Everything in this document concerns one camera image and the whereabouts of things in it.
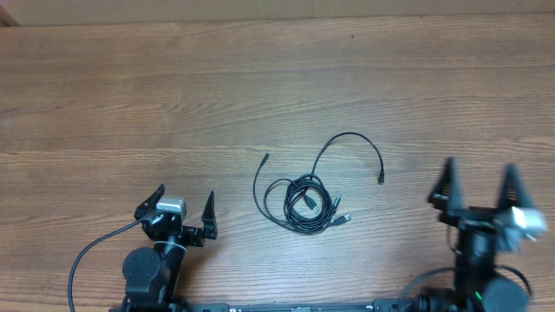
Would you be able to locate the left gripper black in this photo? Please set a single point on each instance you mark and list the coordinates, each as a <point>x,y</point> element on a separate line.
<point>194,235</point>

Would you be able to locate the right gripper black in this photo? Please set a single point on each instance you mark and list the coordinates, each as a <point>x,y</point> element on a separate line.
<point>470,215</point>

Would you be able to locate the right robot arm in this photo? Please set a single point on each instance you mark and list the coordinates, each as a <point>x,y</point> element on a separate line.
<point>480,284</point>

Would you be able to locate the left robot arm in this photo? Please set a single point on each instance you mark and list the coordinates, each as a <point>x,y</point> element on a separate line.
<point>152,273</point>

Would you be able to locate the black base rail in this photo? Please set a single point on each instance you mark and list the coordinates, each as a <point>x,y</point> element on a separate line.
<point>378,305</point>

